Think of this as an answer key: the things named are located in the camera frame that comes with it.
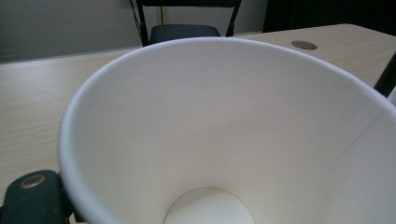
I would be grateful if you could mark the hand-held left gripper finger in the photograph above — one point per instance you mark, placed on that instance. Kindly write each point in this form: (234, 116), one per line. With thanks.
(79, 217)

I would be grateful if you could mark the single white paper cup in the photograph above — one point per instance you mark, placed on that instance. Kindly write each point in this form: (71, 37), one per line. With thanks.
(202, 124)

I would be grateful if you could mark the black folding chair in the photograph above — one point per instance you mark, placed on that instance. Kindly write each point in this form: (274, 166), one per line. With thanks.
(183, 32)

